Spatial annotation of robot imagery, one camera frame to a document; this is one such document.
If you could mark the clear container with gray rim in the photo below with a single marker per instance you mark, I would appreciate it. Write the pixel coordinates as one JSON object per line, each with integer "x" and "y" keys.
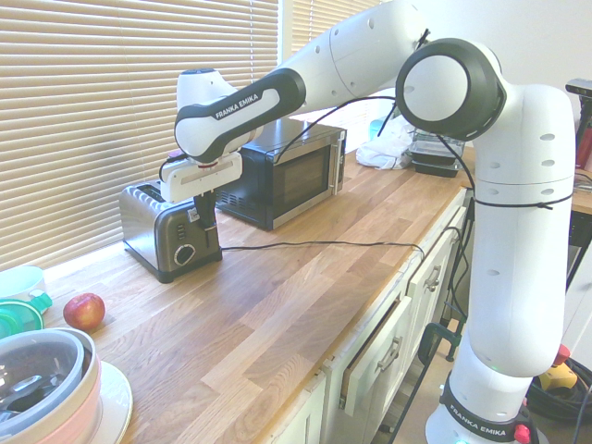
{"x": 41, "y": 370}

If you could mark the green clamp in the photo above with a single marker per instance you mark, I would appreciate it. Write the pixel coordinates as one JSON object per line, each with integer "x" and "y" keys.
{"x": 430, "y": 335}

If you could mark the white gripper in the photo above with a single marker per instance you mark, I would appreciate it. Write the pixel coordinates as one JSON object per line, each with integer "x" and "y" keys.
{"x": 203, "y": 178}

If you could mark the teal plastic bottle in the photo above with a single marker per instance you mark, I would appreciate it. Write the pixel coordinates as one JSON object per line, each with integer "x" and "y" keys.
{"x": 378, "y": 129}

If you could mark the gray camera on stand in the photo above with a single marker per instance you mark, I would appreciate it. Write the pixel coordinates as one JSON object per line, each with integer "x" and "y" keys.
{"x": 580, "y": 87}

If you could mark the stack of bowls and plate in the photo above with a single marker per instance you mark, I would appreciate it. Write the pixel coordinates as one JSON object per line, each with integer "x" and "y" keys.
{"x": 78, "y": 416}

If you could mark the white cup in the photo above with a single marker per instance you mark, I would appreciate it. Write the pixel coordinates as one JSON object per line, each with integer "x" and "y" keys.
{"x": 20, "y": 279}

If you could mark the stainless steel two-slot toaster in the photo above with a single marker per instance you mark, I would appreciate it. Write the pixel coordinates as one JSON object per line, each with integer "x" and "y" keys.
{"x": 152, "y": 231}

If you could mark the teal plastic cups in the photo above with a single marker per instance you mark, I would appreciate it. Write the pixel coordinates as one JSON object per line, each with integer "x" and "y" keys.
{"x": 23, "y": 314}

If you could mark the white bowl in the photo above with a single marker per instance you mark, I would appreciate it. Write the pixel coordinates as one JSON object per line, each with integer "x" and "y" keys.
{"x": 91, "y": 370}

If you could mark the white plastic bag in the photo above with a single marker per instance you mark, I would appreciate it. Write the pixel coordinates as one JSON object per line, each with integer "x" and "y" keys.
{"x": 384, "y": 150}

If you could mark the clear-lidded black food container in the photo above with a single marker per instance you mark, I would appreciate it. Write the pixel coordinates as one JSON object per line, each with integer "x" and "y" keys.
{"x": 437, "y": 145}

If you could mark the yellow emergency stop box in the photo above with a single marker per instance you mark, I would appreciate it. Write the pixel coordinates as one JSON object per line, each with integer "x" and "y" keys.
{"x": 559, "y": 377}

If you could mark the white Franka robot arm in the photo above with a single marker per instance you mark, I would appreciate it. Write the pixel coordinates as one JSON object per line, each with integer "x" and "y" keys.
{"x": 518, "y": 231}

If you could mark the white open drawer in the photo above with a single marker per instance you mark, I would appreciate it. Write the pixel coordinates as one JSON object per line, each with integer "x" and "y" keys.
{"x": 370, "y": 365}

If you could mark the stainless steel black microwave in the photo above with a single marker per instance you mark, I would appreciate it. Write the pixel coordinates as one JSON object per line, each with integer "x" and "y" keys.
{"x": 296, "y": 180}

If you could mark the beige slatted window blind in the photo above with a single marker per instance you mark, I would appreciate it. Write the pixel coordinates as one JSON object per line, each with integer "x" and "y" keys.
{"x": 92, "y": 115}
{"x": 314, "y": 28}

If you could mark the red apple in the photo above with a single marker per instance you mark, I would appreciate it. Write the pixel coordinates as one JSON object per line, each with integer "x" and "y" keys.
{"x": 84, "y": 312}

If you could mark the white plate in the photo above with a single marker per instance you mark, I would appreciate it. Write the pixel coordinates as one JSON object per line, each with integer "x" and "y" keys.
{"x": 118, "y": 402}

